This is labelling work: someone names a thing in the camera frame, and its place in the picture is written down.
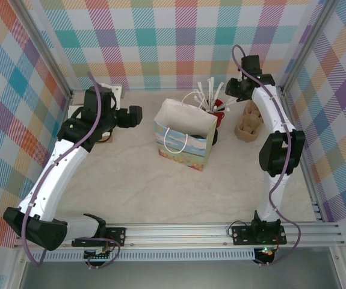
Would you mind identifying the landscape print paper gift bag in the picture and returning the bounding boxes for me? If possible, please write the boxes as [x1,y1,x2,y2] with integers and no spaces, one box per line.
[153,92,218,173]

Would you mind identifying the brown cardboard sheet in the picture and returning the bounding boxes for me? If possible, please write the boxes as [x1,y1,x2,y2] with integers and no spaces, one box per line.
[98,132,114,145]

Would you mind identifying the red enamel mug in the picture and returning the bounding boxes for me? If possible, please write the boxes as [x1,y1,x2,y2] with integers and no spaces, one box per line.
[209,98,227,129]

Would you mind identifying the brown pulp cup carrier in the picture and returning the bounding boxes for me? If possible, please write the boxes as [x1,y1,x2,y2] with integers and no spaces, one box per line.
[234,100,265,145]

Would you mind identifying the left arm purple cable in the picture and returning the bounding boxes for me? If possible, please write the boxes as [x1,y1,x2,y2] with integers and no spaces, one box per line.
[22,71,122,270]

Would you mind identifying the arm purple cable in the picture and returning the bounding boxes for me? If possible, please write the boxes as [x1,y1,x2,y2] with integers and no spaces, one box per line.
[22,71,122,270]
[230,44,303,267]

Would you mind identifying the aluminium table side rail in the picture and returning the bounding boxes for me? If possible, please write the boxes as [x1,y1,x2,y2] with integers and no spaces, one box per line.
[60,92,73,122]
[280,90,324,223]

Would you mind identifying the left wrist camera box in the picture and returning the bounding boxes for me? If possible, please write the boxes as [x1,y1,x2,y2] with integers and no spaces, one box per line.
[100,83,124,102]

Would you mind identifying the aluminium frame post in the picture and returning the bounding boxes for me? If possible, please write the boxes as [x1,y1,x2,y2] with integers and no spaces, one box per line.
[15,0,73,99]
[280,0,341,95]

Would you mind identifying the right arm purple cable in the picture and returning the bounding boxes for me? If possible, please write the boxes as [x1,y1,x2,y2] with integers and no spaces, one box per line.
[230,44,303,267]

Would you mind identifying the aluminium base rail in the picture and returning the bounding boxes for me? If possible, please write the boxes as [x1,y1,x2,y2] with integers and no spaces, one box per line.
[13,222,346,250]

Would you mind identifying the grey slotted cable duct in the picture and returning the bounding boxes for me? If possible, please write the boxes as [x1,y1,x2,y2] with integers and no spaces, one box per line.
[26,250,259,263]

